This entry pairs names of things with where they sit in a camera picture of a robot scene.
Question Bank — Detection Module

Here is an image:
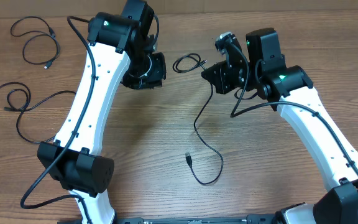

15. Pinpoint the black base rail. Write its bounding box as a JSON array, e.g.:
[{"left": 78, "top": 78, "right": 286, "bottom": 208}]
[{"left": 57, "top": 214, "right": 291, "bottom": 224}]

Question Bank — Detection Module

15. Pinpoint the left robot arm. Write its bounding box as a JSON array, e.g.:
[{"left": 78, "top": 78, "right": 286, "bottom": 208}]
[{"left": 37, "top": 1, "right": 166, "bottom": 223}]

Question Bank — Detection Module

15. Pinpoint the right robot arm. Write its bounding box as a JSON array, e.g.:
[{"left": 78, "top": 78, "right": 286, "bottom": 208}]
[{"left": 201, "top": 28, "right": 358, "bottom": 223}]

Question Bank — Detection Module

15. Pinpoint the thick black usb-c cable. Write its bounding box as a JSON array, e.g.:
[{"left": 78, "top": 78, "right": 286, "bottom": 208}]
[{"left": 0, "top": 82, "right": 76, "bottom": 145}]

